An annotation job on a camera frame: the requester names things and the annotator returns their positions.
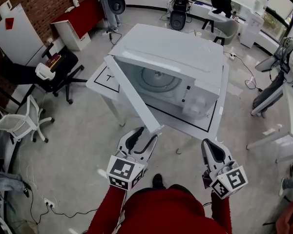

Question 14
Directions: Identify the person's black shoe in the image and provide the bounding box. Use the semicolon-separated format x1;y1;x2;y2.
152;174;166;190

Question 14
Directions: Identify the white microwave door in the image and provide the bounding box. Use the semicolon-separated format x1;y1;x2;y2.
104;54;165;134

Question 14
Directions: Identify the white microwave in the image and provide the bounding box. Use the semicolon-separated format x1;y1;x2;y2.
111;23;224;119

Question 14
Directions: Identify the white table with black lines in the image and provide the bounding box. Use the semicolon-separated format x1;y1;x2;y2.
85;55;230;141

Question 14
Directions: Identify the white water dispenser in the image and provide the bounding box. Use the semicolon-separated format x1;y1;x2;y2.
239;0;269;49

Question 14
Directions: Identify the black jacket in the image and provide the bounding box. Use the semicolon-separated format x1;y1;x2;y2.
209;0;233;19

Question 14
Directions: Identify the grey armchair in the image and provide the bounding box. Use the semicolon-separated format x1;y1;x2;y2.
212;18;240;46

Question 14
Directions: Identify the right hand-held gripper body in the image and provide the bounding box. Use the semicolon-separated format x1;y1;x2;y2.
202;160;249;200

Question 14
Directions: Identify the white refrigerator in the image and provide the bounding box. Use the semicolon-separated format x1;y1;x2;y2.
0;0;47;67

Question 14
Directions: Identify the white jug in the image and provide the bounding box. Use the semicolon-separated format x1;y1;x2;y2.
35;62;56;81

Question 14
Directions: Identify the person's red torso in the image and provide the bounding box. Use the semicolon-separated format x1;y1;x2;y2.
116;184;213;234

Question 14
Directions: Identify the glass microwave turntable plate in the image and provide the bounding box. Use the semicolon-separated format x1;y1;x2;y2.
140;66;183;94

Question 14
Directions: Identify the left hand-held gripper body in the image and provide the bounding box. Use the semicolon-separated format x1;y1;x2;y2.
106;150;149;192

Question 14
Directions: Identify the black floor cable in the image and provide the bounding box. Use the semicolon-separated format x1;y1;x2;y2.
224;51;264;93

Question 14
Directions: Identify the white mesh chair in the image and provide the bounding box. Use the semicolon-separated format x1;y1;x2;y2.
0;95;55;144

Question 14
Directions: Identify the person's right forearm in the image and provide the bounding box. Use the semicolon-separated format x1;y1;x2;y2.
210;191;233;234

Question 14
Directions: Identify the black office chair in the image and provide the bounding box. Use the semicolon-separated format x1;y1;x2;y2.
0;42;88;105

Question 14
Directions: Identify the person's left forearm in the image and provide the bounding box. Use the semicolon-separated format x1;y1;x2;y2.
86;185;127;234

